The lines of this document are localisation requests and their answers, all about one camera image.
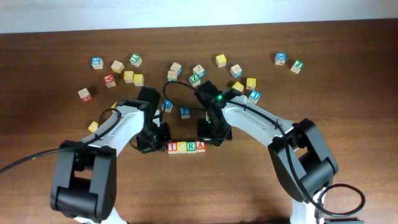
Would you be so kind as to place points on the plain wooden block top left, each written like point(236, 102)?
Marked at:
point(117, 66)

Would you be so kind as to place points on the green R block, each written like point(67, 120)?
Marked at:
point(191, 147)

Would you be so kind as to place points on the blue S block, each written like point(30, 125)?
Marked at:
point(97, 63)

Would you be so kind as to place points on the green J block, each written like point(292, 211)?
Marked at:
point(297, 66)

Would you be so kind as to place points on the blue H block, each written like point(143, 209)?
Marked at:
point(167, 106)

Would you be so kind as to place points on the red K block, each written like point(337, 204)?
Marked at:
point(109, 81)

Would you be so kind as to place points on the yellow block far lower left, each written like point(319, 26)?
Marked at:
point(93, 126)

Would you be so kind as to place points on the yellow C block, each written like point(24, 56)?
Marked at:
point(181, 147)

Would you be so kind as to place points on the blue X block far right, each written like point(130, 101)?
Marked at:
point(280, 58)

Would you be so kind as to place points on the wooden block blue D side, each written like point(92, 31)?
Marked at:
point(236, 71)

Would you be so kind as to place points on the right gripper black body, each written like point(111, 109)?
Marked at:
point(209, 131)

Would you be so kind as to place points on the yellow block pair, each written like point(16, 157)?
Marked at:
point(129, 76)
point(138, 79)

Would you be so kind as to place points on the blue I block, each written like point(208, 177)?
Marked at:
point(254, 96)

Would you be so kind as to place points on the green L block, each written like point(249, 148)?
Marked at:
point(135, 60)

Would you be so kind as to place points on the yellow block left pair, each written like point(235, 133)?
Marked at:
point(129, 76)

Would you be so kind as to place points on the yellow block right pair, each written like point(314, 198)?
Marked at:
point(138, 79)

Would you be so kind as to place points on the blue P block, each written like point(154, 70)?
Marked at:
point(185, 113)

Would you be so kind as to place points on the wooden block green side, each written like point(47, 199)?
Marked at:
point(172, 76)

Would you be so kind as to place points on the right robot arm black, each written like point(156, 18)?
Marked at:
point(304, 165)

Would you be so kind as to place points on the yellow block top centre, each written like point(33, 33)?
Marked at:
point(221, 60)

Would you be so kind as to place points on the red A block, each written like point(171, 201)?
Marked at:
point(200, 146)

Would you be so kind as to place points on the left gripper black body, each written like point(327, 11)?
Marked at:
point(154, 137)

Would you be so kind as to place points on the yellow S block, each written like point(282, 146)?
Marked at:
point(238, 86)

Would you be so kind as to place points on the red I block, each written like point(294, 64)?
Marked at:
point(172, 148)

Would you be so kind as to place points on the green Z block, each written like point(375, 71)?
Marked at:
point(194, 80)

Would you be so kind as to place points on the yellow block right cluster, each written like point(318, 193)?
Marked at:
point(250, 83)

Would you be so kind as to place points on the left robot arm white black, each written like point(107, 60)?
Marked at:
point(85, 179)

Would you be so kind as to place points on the wooden block red side left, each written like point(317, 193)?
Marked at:
point(84, 95)

